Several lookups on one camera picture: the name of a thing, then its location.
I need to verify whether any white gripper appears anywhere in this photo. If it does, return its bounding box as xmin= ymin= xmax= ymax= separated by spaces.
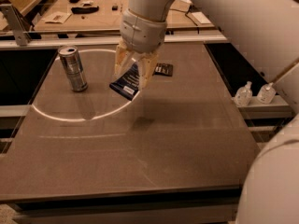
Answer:
xmin=114 ymin=9 xmax=167 ymax=90

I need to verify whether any blue rxbar blueberry wrapper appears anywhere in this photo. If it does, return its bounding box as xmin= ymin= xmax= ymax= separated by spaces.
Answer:
xmin=109 ymin=63 xmax=139 ymax=101

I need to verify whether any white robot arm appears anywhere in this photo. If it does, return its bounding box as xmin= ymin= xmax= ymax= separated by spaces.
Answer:
xmin=115 ymin=0 xmax=299 ymax=224

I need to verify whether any dark chocolate bar wrapper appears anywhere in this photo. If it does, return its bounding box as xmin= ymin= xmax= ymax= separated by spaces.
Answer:
xmin=154 ymin=63 xmax=173 ymax=77

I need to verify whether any silver energy drink can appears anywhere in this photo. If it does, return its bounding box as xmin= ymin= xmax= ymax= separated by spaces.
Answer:
xmin=58 ymin=46 xmax=88 ymax=92

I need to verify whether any black device on desk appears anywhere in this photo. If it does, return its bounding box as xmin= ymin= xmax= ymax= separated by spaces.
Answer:
xmin=71 ymin=7 xmax=99 ymax=14

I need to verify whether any wooden background desk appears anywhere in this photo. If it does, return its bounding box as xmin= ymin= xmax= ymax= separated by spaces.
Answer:
xmin=35 ymin=0 xmax=214 ymax=32

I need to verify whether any white paper card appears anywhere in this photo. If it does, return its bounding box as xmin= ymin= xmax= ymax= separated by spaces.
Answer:
xmin=42 ymin=11 xmax=71 ymax=24

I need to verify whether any clear sanitizer bottle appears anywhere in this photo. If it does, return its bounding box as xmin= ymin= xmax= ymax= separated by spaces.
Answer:
xmin=257 ymin=83 xmax=276 ymax=104
xmin=235 ymin=81 xmax=252 ymax=106

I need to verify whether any black cable on desk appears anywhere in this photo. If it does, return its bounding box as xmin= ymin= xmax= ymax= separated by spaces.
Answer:
xmin=169 ymin=7 xmax=200 ymax=27

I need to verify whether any left metal rail bracket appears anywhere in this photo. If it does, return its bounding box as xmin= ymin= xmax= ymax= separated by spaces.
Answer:
xmin=0 ymin=4 xmax=31 ymax=46

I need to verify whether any horizontal metal rail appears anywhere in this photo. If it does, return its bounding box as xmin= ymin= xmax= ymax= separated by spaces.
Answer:
xmin=0 ymin=35 xmax=228 ymax=50

